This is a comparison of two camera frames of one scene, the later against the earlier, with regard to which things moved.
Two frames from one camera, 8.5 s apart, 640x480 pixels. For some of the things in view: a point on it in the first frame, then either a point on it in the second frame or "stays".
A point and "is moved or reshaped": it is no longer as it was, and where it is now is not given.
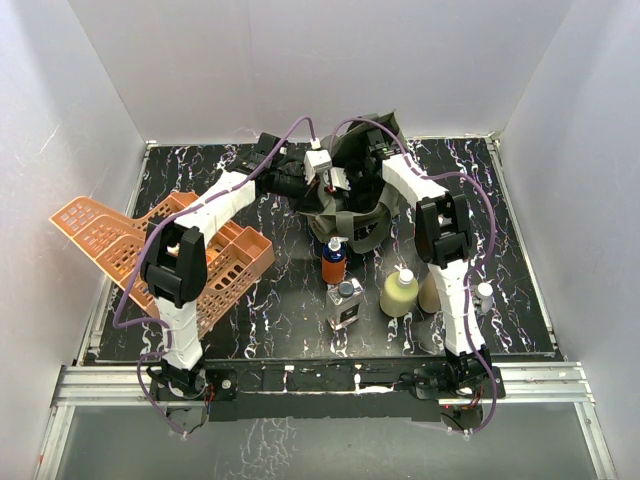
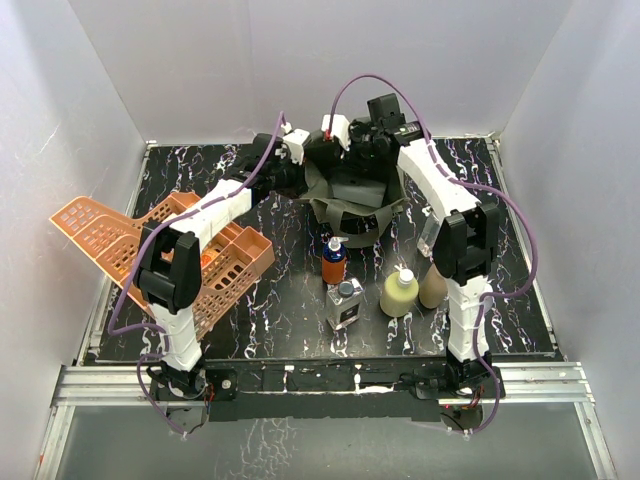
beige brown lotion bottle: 428,296 stays
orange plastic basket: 237,258 stays
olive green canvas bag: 361,203 is moved or reshaped
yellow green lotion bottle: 400,292 stays
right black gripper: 353,199 -> 354,135
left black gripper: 305,188 stays
